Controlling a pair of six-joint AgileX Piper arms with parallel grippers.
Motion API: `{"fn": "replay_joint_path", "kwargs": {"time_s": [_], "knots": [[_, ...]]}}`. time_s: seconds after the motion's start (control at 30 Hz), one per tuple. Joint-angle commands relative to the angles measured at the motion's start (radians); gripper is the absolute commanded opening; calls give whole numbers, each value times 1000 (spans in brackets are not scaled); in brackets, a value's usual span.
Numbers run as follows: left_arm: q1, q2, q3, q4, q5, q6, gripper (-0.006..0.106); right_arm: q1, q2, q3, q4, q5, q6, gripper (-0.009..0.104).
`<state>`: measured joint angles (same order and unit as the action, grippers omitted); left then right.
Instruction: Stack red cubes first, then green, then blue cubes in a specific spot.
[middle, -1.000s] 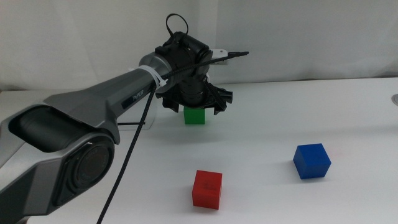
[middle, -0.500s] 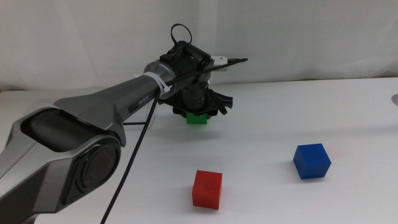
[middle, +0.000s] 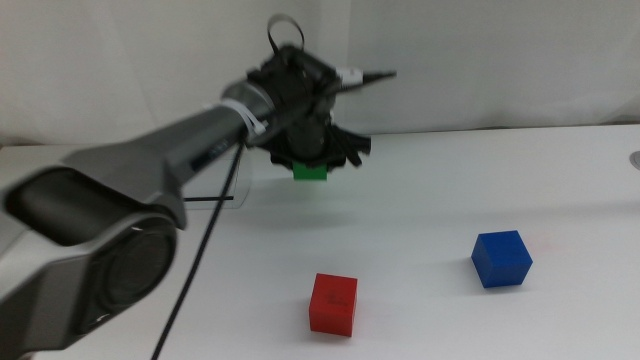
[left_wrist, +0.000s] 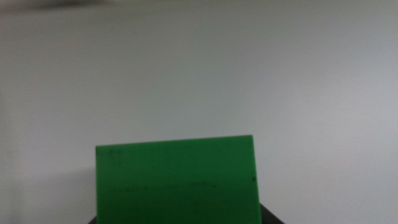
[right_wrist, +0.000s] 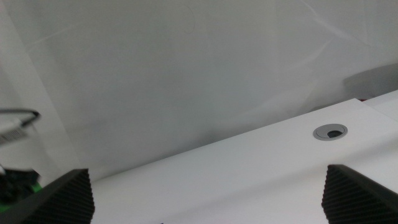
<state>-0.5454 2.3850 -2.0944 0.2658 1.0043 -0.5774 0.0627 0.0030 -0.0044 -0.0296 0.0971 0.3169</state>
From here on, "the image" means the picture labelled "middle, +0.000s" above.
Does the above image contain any green cube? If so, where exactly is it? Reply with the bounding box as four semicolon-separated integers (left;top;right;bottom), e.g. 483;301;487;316
292;160;329;182

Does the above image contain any blue cube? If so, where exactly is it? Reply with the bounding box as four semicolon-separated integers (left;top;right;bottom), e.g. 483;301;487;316
470;229;534;290

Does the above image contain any black flat ribbon cable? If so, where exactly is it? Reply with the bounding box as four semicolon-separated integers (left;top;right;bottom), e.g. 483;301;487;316
266;13;306;59

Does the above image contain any red cube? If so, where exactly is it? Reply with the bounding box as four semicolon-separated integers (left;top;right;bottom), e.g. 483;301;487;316
308;272;359;338

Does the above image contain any white cloth backdrop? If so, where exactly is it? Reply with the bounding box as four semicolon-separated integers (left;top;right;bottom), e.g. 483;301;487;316
0;0;640;147

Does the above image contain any silver table cable hatch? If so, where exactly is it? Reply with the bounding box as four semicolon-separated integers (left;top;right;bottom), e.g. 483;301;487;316
180;147;254;212

